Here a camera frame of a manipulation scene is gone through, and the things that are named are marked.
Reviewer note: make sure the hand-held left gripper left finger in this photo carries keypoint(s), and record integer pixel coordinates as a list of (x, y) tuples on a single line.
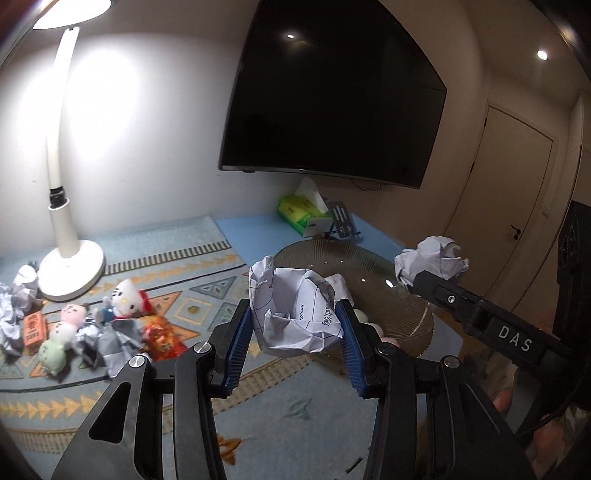
[(238, 341)]

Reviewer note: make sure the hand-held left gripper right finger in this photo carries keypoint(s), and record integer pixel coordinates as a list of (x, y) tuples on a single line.
[(351, 350)]

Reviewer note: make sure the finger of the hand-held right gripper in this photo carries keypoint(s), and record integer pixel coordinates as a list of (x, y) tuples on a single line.
[(443, 295)]

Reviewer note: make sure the plain white paper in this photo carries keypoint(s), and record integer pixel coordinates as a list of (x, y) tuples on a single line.
[(434, 258)]

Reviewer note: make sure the printed white paper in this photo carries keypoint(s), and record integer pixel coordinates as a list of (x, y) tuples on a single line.
[(295, 323)]

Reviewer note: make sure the pizza slice plush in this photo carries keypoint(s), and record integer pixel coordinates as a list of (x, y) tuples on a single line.
[(159, 339)]

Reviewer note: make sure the ribbed amber glass bowl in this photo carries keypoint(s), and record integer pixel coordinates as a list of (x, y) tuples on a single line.
[(332, 258)]

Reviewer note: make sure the grid printed paper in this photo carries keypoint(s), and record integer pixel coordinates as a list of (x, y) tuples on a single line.
[(115, 346)]

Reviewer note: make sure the person's right hand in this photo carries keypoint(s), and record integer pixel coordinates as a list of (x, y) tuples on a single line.
[(502, 400)]

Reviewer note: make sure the pastel dango plush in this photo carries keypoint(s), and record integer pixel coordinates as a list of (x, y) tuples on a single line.
[(62, 334), (362, 314)]

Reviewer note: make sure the patterned blue woven mat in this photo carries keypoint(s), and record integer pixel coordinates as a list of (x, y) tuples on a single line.
[(277, 415)]

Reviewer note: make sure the white cat plush toy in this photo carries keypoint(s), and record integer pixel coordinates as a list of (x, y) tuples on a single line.
[(124, 297)]

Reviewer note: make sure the beige door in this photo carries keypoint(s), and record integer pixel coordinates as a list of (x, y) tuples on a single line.
[(503, 184)]

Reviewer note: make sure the black folding stand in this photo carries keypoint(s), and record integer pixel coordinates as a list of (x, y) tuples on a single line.
[(341, 217)]

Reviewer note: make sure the green tissue pack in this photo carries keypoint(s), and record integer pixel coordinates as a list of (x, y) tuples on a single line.
[(298, 212)]

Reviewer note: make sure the white desk lamp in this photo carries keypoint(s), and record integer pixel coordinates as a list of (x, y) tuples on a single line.
[(69, 272)]

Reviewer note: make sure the small orange box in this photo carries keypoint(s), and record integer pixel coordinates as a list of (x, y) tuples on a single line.
[(34, 330)]

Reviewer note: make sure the crumpled white paper ball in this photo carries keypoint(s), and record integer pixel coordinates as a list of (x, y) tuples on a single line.
[(25, 284), (9, 323)]

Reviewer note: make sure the black television screen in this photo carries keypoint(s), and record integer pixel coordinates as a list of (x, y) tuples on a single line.
[(332, 92)]

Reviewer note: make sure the round ceiling light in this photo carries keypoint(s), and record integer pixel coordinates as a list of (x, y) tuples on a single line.
[(542, 54)]

